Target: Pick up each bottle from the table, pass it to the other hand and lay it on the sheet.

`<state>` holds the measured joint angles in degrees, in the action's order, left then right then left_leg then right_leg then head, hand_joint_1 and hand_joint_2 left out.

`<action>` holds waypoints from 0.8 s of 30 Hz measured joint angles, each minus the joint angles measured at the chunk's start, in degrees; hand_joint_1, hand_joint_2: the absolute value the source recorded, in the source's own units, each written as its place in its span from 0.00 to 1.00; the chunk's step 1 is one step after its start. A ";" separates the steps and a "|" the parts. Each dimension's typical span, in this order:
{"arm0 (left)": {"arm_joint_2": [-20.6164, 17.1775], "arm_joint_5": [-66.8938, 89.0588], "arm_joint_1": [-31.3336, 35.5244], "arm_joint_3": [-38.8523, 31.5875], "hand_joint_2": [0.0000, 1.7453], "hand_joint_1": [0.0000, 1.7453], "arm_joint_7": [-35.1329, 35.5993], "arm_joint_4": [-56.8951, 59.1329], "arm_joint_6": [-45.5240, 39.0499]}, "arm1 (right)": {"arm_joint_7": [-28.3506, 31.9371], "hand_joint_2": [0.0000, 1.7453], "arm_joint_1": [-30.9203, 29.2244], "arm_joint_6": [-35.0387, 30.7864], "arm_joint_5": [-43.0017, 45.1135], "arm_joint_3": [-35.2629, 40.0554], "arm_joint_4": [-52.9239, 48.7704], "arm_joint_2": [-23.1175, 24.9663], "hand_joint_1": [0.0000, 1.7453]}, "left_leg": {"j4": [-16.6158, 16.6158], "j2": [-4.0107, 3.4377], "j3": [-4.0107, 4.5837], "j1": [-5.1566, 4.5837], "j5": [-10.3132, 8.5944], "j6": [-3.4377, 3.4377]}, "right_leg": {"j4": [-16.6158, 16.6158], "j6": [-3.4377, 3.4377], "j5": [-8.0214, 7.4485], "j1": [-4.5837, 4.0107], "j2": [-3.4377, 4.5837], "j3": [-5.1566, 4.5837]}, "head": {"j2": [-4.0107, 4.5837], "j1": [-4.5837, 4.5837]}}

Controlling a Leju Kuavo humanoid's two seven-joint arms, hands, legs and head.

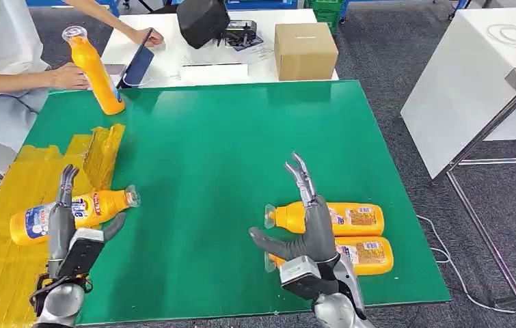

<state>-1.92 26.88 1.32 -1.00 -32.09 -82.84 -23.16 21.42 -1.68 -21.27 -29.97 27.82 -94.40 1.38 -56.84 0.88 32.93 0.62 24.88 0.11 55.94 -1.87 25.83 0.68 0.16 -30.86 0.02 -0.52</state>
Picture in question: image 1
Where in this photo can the person's left hand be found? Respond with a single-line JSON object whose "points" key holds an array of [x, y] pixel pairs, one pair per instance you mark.
{"points": [[146, 37]]}

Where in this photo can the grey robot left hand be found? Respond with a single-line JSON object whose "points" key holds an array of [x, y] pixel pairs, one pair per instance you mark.
{"points": [[60, 235]]}

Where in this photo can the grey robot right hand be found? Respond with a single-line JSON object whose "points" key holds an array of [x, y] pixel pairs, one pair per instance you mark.
{"points": [[319, 235]]}

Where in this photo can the person's right hand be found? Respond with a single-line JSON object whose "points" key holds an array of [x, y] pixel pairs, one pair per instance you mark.
{"points": [[69, 76]]}

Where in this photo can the orange drink bottle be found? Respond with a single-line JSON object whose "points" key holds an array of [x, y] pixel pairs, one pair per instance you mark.
{"points": [[371, 255], [103, 206], [357, 219], [97, 77]]}

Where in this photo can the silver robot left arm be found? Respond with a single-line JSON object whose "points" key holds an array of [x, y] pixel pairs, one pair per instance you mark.
{"points": [[60, 303]]}

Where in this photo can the blue tablet with cover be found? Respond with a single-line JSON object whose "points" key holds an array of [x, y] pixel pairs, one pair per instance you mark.
{"points": [[139, 68]]}

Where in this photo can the black bag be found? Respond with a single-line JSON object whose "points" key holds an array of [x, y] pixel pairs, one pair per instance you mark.
{"points": [[202, 22]]}

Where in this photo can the flat white box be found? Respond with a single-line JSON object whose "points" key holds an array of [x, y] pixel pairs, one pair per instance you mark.
{"points": [[214, 72]]}

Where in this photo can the black electronic device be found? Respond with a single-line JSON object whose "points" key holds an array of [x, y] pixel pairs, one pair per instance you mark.
{"points": [[242, 34]]}

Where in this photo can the green table mat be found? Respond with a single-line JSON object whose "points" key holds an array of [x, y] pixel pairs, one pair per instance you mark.
{"points": [[217, 158]]}

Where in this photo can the brown cardboard box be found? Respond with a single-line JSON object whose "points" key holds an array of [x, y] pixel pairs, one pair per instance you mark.
{"points": [[305, 53]]}

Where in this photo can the green plastic crate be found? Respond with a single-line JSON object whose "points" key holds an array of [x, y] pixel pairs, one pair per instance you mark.
{"points": [[328, 11]]}

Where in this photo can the large white slanted table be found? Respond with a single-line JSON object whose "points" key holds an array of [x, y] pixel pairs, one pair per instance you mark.
{"points": [[461, 90]]}

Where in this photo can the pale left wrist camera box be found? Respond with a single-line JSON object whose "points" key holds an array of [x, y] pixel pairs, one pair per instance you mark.
{"points": [[81, 253]]}

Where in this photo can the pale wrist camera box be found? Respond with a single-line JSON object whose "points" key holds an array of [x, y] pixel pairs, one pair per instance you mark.
{"points": [[303, 276], [81, 253]]}

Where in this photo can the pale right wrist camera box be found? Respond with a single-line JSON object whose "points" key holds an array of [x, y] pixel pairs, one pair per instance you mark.
{"points": [[303, 276]]}

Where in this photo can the blue metal frame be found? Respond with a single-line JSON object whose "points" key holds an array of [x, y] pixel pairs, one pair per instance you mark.
{"points": [[99, 3]]}

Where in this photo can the metal table frame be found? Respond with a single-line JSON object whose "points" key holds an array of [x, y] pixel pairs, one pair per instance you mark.
{"points": [[479, 226]]}

